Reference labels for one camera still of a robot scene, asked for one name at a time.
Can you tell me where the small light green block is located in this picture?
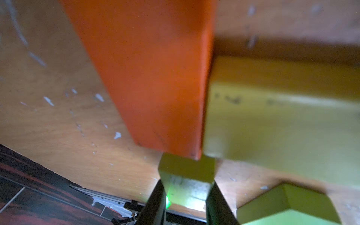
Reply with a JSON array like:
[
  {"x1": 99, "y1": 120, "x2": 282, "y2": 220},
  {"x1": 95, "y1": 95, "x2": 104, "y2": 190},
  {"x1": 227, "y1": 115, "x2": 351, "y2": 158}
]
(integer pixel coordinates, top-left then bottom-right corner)
[{"x1": 158, "y1": 153, "x2": 216, "y2": 212}]

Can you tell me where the orange block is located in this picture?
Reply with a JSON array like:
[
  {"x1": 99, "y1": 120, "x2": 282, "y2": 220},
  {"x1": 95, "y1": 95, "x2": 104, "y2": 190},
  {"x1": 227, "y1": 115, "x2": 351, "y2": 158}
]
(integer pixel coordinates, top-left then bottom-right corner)
[{"x1": 62, "y1": 1, "x2": 216, "y2": 160}]

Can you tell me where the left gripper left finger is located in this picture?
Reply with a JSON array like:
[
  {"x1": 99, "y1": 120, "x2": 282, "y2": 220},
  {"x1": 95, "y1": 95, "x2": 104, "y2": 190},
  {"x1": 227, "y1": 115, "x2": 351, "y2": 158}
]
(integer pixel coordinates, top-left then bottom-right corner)
[{"x1": 135, "y1": 180, "x2": 167, "y2": 225}]

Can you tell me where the aluminium front rail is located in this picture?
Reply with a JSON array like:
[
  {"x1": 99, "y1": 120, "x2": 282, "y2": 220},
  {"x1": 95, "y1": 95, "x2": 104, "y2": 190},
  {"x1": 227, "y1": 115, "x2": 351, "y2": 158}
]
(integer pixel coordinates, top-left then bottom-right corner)
[{"x1": 68, "y1": 184, "x2": 207, "y2": 225}]

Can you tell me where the long light green block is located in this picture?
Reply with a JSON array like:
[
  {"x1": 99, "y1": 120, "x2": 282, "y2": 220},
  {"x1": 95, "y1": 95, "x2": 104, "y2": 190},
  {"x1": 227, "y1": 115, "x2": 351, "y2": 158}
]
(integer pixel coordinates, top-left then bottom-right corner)
[{"x1": 237, "y1": 183, "x2": 342, "y2": 225}]

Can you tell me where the yellow block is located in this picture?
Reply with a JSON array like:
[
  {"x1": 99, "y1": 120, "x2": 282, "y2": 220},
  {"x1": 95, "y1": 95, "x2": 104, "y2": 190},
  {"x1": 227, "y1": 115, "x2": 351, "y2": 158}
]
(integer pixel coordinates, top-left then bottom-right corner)
[{"x1": 203, "y1": 56, "x2": 360, "y2": 187}]

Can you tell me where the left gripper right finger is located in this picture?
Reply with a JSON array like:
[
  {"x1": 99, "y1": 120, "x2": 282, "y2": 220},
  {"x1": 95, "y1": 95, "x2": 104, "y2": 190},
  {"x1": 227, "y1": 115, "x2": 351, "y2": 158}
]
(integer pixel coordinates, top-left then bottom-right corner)
[{"x1": 206, "y1": 182, "x2": 240, "y2": 225}]

